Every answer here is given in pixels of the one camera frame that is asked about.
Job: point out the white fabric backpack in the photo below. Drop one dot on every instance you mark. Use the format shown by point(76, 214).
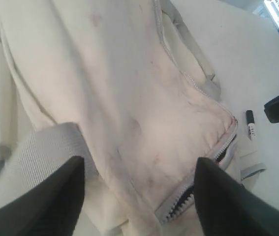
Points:
point(122, 84)

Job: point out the white black marker pen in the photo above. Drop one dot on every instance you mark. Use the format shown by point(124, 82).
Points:
point(251, 124)

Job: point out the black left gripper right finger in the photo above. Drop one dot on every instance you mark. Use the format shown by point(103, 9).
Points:
point(225, 208)

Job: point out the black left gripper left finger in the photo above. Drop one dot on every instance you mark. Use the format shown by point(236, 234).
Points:
point(50, 209)

